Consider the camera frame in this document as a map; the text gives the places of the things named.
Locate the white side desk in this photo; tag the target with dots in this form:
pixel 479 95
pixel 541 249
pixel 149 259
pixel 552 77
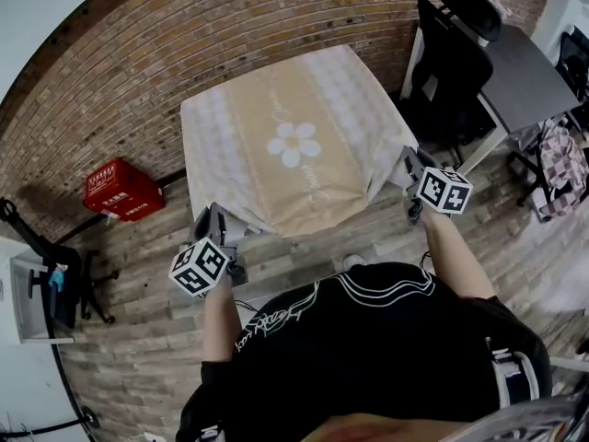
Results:
pixel 23 293

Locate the pink checkered cloth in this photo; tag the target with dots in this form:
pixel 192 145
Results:
pixel 559 173

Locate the black swivel office chair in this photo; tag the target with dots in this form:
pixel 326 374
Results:
pixel 60 265

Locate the person's left forearm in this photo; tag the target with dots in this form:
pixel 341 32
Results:
pixel 222 325

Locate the person's white shoe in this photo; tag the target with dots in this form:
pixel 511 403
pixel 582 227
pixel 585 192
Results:
pixel 353 262

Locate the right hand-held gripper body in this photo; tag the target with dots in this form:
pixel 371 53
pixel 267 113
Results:
pixel 444 189

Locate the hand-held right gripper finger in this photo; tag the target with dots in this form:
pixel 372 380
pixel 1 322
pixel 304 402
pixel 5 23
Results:
pixel 405 161

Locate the small blue object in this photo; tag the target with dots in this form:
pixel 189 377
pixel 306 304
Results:
pixel 58 275

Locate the person's right forearm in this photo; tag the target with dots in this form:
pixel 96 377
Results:
pixel 455 260

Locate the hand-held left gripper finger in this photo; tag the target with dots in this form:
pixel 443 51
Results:
pixel 244 230

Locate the red fire equipment box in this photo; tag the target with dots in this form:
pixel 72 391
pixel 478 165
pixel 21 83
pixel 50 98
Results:
pixel 122 191

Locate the black bag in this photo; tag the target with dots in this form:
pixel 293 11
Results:
pixel 575 67

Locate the black high-back office chair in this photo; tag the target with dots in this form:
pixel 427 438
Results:
pixel 451 76

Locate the black chair under checkered cloth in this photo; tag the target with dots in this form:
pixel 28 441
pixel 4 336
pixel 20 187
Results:
pixel 527 168

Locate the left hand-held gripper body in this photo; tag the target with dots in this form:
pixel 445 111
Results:
pixel 202 265

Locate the grey desk with white legs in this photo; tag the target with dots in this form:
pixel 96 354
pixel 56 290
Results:
pixel 524 76

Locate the beige flower print tablecloth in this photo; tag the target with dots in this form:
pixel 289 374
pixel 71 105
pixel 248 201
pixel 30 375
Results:
pixel 294 108

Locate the person's black printed shirt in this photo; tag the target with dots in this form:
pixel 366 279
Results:
pixel 368 348

